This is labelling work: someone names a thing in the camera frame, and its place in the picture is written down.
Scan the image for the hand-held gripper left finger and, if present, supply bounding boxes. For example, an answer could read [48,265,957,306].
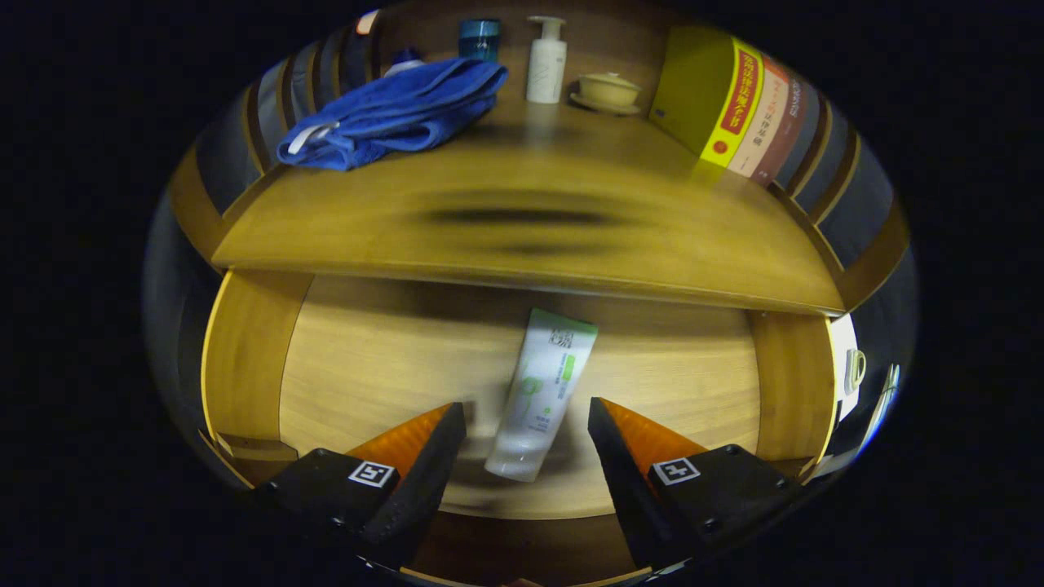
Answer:
[253,401,467,572]

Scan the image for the white pump bottle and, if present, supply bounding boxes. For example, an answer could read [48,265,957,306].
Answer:
[525,15,568,105]

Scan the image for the wooden drawer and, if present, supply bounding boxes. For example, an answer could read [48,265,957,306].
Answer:
[200,269,841,587]

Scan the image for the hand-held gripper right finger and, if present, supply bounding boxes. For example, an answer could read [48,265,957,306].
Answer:
[587,397,804,572]

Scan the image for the blue folded towel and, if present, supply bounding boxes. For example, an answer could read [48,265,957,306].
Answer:
[277,57,509,172]

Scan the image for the yellow book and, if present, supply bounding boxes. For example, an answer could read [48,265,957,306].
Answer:
[649,24,766,170]

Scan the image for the small white blue-capped bottle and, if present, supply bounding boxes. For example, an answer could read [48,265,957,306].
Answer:
[382,47,427,79]

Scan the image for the cream orange book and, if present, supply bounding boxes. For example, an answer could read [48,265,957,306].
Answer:
[726,57,792,179]

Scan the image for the brown book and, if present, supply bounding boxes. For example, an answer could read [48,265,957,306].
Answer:
[750,73,812,187]

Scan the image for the beige lidded teacup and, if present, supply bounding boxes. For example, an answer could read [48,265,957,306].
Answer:
[569,72,644,116]

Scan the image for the white green tube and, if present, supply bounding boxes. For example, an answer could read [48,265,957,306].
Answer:
[484,308,599,483]

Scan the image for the white side cabinet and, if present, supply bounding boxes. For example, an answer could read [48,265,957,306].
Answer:
[828,314,865,421]

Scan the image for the wooden countertop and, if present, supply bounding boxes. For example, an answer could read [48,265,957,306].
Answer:
[212,98,849,317]

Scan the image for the teal bottle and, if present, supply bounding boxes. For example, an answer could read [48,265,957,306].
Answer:
[458,18,502,64]

